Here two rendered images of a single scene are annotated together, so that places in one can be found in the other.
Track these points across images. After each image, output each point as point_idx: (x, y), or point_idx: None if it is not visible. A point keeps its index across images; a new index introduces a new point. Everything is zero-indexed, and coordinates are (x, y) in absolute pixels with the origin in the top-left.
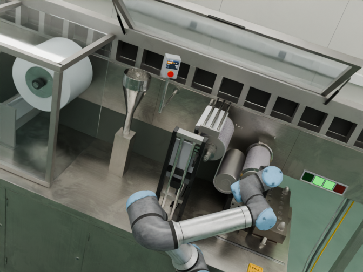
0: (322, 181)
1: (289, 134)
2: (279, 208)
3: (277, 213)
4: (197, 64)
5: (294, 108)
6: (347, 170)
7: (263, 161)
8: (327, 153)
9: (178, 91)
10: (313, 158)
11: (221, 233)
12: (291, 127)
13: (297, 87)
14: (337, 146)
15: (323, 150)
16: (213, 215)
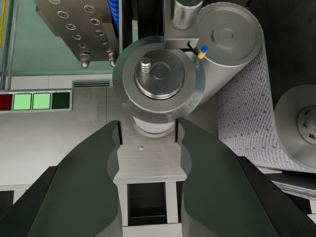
0: (35, 104)
1: (120, 163)
2: (72, 24)
3: (66, 10)
4: (312, 219)
5: (132, 197)
6: (4, 141)
7: (148, 125)
8: (48, 158)
9: None
10: (66, 138)
11: None
12: (122, 177)
13: None
14: (37, 177)
15: (56, 159)
16: None
